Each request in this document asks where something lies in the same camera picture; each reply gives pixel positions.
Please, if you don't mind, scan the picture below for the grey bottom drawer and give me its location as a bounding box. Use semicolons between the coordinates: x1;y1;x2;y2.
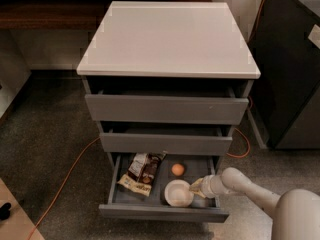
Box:
99;153;228;223

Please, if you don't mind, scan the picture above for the grey drawer cabinet white top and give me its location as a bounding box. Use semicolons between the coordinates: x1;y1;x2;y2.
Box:
76;1;262;172

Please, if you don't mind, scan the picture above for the orange fruit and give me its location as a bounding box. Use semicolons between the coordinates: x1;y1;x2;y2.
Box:
171;163;185;176

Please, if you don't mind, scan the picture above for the black knob on wood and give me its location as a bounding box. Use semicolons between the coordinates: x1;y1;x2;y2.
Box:
0;202;11;220

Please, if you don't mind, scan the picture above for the light wooden board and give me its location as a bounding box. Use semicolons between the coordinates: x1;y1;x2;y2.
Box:
0;179;45;240

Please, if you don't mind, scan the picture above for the grey drawer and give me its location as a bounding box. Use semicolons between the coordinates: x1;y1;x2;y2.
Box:
100;127;232;156
99;153;228;223
85;94;248;125

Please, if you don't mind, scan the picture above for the black cabinet on right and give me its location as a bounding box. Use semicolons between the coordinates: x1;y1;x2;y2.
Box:
248;0;320;149

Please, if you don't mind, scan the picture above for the brown snack bag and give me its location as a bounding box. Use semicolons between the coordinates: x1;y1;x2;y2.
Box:
118;153;166;196

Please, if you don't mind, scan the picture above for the grey top drawer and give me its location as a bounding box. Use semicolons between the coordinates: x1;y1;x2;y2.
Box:
85;94;248;125

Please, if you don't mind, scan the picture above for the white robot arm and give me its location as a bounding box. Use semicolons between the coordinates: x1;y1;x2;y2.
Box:
189;167;320;240

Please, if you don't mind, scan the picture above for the white bowl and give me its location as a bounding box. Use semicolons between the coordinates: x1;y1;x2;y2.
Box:
164;180;194;207

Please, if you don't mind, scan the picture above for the dark wooden shelf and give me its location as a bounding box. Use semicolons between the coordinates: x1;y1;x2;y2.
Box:
0;0;212;30

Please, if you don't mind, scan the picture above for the grey middle drawer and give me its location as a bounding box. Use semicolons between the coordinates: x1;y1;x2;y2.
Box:
100;127;232;156

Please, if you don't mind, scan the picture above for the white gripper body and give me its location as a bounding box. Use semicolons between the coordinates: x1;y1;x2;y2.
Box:
201;175;227;198

